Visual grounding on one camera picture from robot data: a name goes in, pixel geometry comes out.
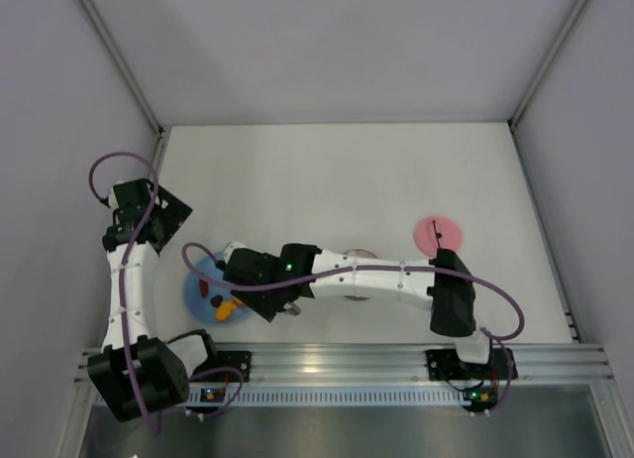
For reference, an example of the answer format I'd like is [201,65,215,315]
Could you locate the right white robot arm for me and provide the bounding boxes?
[221,242,491,365]

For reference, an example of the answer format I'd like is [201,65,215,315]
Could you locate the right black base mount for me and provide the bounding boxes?
[425,348,518,382]

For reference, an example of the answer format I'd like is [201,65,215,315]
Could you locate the left controller board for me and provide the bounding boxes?
[200,387,226,403]

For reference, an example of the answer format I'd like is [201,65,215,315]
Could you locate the black chocolate piece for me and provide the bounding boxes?
[210,295,223,308]

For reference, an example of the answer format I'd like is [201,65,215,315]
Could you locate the blue plate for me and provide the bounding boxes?
[183,273,251,326]

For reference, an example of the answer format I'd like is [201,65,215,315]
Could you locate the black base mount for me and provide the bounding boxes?
[205,350,253,383]
[425,348,518,382]

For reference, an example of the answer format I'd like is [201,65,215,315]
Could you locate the slotted cable duct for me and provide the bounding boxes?
[158,389,476,408]

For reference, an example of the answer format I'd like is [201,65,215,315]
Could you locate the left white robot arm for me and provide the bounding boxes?
[88,178,219,422]

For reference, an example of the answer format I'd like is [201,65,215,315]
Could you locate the controller board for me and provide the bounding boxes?
[200,387,226,403]
[463,386,498,413]

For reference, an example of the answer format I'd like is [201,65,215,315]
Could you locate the metal tongs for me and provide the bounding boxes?
[282,302,301,316]

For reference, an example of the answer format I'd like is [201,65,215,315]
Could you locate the pink lunch box lid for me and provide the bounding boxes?
[413,215,464,258]

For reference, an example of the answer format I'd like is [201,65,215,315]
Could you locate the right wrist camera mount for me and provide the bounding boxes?
[217,241,247,270]

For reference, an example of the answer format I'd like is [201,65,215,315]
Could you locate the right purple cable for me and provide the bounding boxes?
[181,242,525,415]

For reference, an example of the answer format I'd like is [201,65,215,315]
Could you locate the orange fish-shaped cookie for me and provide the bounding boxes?
[215,298,242,322]

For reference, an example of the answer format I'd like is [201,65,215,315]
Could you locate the red-brown leaf-shaped food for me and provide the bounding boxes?
[198,280,209,298]

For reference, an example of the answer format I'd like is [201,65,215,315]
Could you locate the right controller board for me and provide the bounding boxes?
[463,386,498,413]

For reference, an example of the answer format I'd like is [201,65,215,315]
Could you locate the steel lunch box bowl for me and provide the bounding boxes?
[341,248,380,301]

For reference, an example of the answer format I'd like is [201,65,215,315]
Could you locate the aluminium rail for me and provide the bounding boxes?
[73,342,615,386]

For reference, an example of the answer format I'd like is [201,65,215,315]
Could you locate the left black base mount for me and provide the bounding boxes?
[205,350,253,383]

